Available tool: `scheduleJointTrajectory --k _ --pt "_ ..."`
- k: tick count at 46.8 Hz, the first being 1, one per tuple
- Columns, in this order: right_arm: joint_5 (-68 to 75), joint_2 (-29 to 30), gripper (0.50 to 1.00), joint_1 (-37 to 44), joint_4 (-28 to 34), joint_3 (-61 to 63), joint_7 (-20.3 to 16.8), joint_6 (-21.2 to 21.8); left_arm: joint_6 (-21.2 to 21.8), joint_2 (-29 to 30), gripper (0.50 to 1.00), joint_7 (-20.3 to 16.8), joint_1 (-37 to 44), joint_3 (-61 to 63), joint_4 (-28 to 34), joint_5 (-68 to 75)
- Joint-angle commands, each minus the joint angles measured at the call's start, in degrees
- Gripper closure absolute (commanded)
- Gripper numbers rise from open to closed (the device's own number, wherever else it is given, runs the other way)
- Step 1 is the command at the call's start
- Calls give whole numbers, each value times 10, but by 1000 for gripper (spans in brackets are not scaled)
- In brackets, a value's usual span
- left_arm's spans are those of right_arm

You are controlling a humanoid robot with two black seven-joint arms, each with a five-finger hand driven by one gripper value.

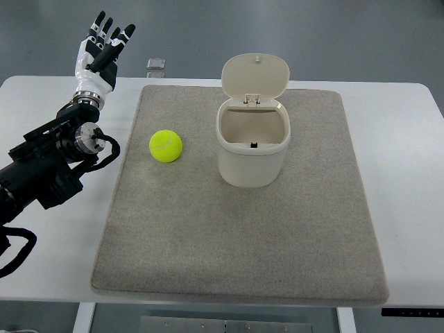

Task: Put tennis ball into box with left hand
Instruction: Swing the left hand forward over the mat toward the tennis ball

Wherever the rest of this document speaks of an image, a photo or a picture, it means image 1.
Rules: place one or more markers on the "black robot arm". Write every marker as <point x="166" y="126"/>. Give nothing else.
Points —
<point x="48" y="165"/>

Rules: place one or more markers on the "grey felt mat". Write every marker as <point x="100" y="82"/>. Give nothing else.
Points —
<point x="178" y="231"/>

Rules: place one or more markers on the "beige plastic bin with lid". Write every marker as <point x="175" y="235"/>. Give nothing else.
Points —
<point x="252" y="127"/>

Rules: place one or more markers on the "yellow tennis ball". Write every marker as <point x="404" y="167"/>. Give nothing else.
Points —
<point x="165" y="146"/>

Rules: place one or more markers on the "white left table leg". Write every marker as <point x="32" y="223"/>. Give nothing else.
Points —
<point x="84" y="317"/>

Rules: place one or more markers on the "metal table base plate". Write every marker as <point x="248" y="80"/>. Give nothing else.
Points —
<point x="173" y="324"/>

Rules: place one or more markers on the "white table leg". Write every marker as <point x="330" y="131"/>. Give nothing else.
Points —
<point x="346" y="320"/>
<point x="84" y="317"/>

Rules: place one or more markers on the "white right table leg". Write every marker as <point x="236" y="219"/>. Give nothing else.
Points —
<point x="346" y="320"/>

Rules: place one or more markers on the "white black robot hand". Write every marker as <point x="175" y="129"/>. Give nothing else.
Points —
<point x="96" y="63"/>

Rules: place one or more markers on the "black table control panel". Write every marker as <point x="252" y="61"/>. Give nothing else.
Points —
<point x="412" y="312"/>

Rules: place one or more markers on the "clear floor socket cover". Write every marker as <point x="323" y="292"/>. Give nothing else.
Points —
<point x="156" y="63"/>

